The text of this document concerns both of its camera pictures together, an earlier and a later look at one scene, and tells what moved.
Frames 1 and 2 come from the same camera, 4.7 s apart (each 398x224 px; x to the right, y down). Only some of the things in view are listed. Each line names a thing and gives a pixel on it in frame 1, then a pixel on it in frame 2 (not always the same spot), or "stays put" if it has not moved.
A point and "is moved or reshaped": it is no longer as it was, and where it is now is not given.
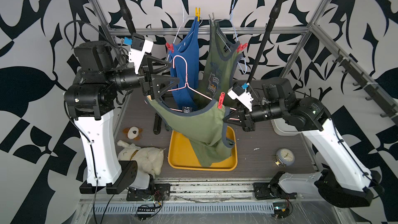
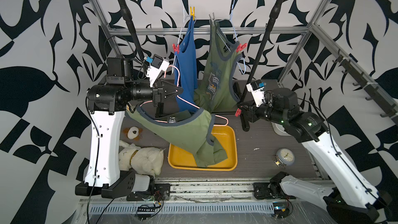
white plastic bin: x=281 y=127 stays put
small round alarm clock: x=286 y=156 stays put
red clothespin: x=170 y=46 → x=176 y=48
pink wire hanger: x=187 y=83 → x=182 y=99
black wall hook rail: x=368 y=89 stays put
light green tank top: x=207 y=131 is moved or reshaped
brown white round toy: x=133 y=133 stays put
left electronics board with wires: x=145 y=212 stays put
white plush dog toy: x=148 y=159 stays put
